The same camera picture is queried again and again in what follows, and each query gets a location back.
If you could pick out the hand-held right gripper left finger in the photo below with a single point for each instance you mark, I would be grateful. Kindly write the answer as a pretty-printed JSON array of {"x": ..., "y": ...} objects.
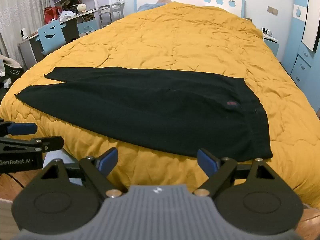
[{"x": 109, "y": 159}]

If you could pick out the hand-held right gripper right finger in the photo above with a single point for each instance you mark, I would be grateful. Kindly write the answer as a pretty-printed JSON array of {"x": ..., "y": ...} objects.
[{"x": 207, "y": 161}]

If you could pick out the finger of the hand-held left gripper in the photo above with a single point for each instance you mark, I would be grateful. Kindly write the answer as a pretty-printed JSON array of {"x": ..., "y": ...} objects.
[
  {"x": 47, "y": 143},
  {"x": 22, "y": 129}
]

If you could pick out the black pants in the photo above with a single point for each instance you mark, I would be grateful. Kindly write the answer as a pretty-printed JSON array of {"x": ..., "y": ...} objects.
[{"x": 155, "y": 115}]

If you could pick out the dark clothes pile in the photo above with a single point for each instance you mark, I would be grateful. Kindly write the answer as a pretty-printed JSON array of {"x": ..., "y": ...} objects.
[{"x": 10, "y": 72}]

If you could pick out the blue chair with face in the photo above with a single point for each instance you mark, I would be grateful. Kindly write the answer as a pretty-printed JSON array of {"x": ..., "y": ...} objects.
[{"x": 51, "y": 36}]

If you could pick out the grey desk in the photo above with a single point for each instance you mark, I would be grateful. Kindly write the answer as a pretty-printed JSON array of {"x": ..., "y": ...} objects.
[{"x": 50, "y": 30}]

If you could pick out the patterned curtain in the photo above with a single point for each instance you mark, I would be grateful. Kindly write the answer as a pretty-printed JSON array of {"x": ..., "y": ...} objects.
[{"x": 12, "y": 17}]

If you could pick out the red bag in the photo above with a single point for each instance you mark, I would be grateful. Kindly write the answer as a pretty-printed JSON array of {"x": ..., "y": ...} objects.
[{"x": 52, "y": 13}]

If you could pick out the white cloth on desk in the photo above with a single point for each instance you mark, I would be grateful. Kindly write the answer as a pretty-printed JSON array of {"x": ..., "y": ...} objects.
[{"x": 67, "y": 14}]

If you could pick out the yellow quilted blanket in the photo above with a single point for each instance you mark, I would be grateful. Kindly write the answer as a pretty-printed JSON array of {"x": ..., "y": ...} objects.
[{"x": 175, "y": 42}]

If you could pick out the blue nightstand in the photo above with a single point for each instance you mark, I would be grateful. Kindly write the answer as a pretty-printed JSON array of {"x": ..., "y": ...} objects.
[{"x": 271, "y": 43}]

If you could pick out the cream round ball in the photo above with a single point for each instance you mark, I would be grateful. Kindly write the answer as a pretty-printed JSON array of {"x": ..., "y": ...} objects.
[{"x": 81, "y": 7}]

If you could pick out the white headphones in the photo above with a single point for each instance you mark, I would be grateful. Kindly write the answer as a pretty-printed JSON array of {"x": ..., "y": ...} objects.
[{"x": 267, "y": 31}]

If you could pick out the blue drawer cabinet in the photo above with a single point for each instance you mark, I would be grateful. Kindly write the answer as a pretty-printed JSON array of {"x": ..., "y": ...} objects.
[{"x": 303, "y": 55}]

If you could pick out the blue pillow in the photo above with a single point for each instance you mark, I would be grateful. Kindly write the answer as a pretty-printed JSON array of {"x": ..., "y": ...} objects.
[{"x": 150, "y": 5}]

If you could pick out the white and blue headboard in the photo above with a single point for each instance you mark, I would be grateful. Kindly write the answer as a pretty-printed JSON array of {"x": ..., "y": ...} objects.
[{"x": 220, "y": 0}]

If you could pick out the white board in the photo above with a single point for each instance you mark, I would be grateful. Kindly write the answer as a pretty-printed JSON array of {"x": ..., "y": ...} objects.
[{"x": 311, "y": 27}]

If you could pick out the small white camera device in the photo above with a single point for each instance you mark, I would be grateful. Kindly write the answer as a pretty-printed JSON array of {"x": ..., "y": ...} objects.
[{"x": 24, "y": 33}]

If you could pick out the wall switch plate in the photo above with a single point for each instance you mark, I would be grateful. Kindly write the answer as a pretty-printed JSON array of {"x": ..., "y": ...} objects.
[{"x": 272, "y": 10}]

